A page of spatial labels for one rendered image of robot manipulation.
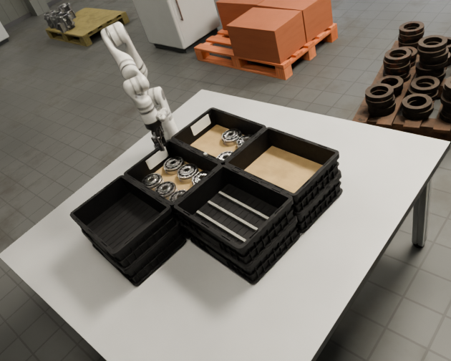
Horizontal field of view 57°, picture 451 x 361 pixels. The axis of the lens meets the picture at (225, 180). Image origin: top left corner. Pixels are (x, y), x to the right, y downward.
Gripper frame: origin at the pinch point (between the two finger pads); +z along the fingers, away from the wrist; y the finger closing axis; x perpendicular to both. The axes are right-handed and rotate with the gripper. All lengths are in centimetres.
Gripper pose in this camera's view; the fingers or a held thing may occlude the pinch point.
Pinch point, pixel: (162, 144)
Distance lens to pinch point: 196.2
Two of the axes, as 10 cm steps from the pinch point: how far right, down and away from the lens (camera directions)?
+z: 2.5, 7.2, 6.4
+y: -0.1, 6.6, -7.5
